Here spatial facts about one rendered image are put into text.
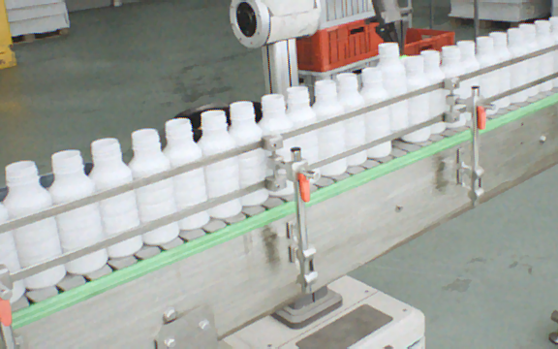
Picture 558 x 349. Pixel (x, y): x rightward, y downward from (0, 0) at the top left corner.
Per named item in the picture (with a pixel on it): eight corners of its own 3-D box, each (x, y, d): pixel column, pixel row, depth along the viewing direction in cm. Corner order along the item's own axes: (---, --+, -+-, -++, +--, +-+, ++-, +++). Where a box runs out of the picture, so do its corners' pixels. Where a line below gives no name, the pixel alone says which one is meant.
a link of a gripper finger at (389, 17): (418, 49, 156) (406, 10, 156) (396, 55, 152) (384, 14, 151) (396, 56, 161) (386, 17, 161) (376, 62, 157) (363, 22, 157)
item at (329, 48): (323, 73, 352) (320, 29, 345) (266, 66, 379) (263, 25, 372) (392, 50, 394) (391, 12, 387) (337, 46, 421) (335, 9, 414)
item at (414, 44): (396, 84, 409) (395, 47, 403) (346, 77, 438) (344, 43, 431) (455, 65, 449) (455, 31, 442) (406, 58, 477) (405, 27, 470)
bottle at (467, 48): (472, 112, 153) (473, 39, 147) (484, 119, 147) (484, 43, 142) (447, 115, 152) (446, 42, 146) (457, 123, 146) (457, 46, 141)
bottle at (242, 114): (276, 199, 114) (267, 103, 109) (248, 210, 110) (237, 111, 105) (253, 190, 118) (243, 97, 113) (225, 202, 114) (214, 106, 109)
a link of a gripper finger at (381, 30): (424, 47, 157) (412, 8, 157) (403, 53, 153) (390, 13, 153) (403, 54, 163) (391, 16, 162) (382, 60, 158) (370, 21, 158)
